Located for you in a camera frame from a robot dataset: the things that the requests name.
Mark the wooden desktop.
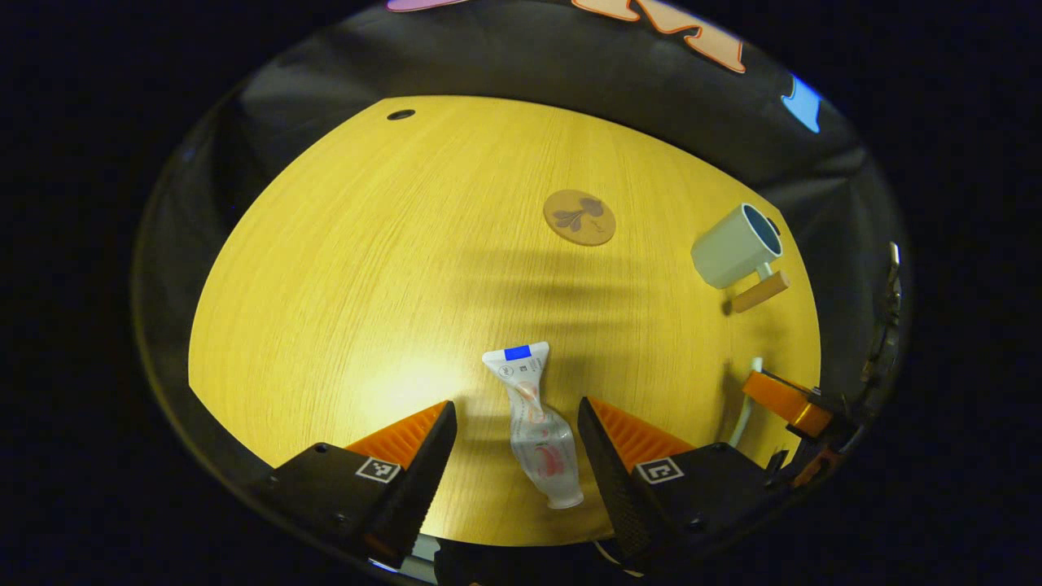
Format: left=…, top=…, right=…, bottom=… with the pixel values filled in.
left=187, top=95, right=823, bottom=548

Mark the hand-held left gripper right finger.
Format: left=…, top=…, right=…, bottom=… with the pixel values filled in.
left=576, top=396, right=803, bottom=575

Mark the white toothpaste tube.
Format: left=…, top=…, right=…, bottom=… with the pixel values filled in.
left=482, top=341, right=584, bottom=510

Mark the round brown coaster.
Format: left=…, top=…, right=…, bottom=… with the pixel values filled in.
left=543, top=189, right=617, bottom=247

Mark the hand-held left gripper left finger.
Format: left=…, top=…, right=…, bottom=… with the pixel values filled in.
left=252, top=399, right=458, bottom=571

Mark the pale green toothbrush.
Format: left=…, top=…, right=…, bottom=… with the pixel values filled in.
left=727, top=356, right=764, bottom=450

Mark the pale green cup wooden handle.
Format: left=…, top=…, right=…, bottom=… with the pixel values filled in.
left=690, top=203, right=792, bottom=315

